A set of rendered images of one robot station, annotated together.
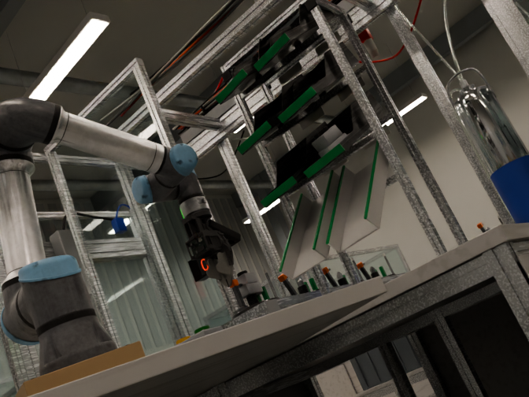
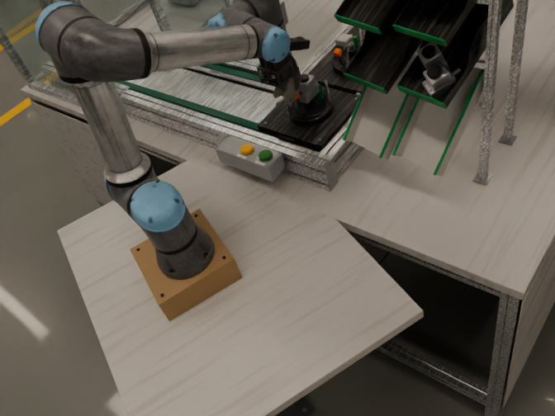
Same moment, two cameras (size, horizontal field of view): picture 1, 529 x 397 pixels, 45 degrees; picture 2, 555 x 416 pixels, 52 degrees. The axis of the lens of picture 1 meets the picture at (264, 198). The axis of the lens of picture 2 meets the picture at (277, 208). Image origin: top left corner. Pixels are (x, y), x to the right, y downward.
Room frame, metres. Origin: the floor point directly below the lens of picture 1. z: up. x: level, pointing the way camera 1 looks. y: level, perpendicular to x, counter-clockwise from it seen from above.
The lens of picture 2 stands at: (0.35, -0.08, 2.04)
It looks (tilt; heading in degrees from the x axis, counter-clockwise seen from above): 46 degrees down; 17
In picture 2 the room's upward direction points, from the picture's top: 18 degrees counter-clockwise
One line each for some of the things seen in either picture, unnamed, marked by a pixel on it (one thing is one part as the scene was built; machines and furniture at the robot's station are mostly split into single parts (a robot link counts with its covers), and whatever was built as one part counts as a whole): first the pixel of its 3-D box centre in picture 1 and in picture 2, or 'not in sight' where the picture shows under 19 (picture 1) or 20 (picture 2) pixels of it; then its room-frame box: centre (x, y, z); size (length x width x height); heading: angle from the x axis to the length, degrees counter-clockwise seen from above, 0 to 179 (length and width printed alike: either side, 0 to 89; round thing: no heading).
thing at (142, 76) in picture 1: (188, 192); not in sight; (1.95, 0.22, 1.46); 0.03 x 0.03 x 1.00; 58
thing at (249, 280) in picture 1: (248, 283); (307, 84); (1.73, 0.13, 1.06); 0.08 x 0.04 x 0.07; 147
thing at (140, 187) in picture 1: (157, 185); (236, 26); (1.56, 0.25, 1.37); 0.11 x 0.11 x 0.08; 44
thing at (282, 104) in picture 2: not in sight; (310, 113); (1.72, 0.14, 0.96); 0.24 x 0.24 x 0.02; 58
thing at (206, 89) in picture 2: not in sight; (245, 100); (1.90, 0.38, 0.91); 0.84 x 0.28 x 0.10; 58
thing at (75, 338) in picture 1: (73, 344); (180, 243); (1.22, 0.46, 0.99); 0.15 x 0.15 x 0.10
